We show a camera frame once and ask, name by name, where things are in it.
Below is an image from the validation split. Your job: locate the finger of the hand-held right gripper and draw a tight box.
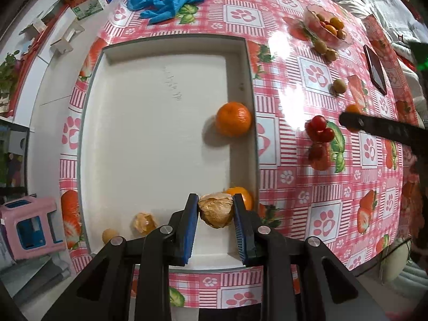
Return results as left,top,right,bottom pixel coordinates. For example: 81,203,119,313
339,112,423,149

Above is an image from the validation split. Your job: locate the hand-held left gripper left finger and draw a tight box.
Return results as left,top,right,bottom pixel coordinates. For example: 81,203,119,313
42,193,200,321

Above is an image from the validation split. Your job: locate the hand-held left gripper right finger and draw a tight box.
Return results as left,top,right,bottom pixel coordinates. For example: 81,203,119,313
232,193,390,321

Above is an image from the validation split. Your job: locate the dried husk physalis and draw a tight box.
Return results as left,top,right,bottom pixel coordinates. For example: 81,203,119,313
198,192,235,229
133,212,159,235

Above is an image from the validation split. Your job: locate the red tomato with stem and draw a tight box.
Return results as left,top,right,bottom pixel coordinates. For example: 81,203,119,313
308,143,330,163

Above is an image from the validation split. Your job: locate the white rectangular tray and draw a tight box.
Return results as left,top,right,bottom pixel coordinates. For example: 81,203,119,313
77,34,259,271

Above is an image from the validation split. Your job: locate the black smartphone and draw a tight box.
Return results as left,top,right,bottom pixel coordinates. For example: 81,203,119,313
363,44,388,95

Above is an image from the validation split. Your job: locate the clear glass bowl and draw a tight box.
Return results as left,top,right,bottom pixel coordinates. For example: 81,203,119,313
304,4,353,49

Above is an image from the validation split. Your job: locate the large orange mandarin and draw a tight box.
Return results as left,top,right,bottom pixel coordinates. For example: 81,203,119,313
215,102,252,137

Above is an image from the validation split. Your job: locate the pink plastic stool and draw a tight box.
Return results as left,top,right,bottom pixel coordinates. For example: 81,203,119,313
0,197,67,261

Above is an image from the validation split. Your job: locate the glass display cabinet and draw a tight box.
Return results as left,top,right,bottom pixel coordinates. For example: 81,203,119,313
0,119,30,194

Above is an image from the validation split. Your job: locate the white cardboard stand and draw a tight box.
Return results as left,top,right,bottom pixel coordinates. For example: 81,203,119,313
50,23,85,54
18,18,47,39

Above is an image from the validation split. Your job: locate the green potted plant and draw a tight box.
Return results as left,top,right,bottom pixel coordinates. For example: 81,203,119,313
0,50,21,108

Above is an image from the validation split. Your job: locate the green and white carton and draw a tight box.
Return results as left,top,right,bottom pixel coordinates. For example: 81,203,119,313
72,0,108,21

